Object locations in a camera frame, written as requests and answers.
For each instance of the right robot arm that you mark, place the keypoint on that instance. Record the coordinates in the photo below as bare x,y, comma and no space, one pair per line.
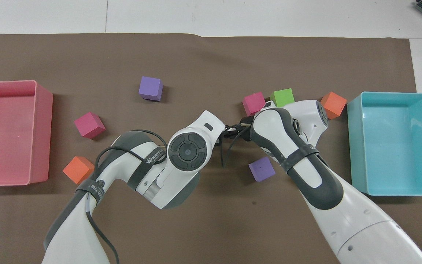
343,212

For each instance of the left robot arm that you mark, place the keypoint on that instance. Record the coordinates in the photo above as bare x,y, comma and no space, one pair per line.
181,176

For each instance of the magenta foam block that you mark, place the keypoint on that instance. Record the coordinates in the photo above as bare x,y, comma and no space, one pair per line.
89,125
254,103

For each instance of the purple foam block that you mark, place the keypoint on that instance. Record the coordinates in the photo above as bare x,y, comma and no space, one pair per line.
261,169
151,88

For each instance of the green foam block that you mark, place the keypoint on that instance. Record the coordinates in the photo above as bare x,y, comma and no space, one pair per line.
282,97

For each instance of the orange foam block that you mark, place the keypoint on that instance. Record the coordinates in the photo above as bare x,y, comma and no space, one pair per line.
334,104
78,169

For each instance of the cyan plastic bin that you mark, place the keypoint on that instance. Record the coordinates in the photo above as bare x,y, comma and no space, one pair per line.
398,146

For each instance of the pink plastic bin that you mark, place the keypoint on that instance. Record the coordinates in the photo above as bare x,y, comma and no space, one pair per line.
13,139

